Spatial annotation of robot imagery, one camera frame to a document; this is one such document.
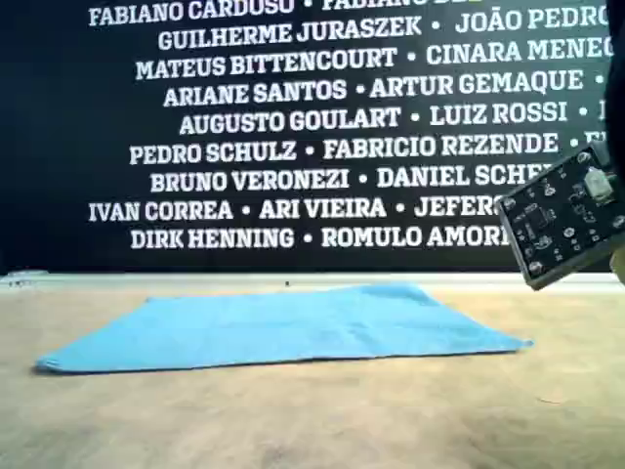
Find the blue microfibre cloth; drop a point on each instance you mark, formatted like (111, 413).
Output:
(293, 327)

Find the black banner with white names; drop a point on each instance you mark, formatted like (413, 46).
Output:
(73, 146)

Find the aluminium frame rail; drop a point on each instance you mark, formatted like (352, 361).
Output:
(195, 279)

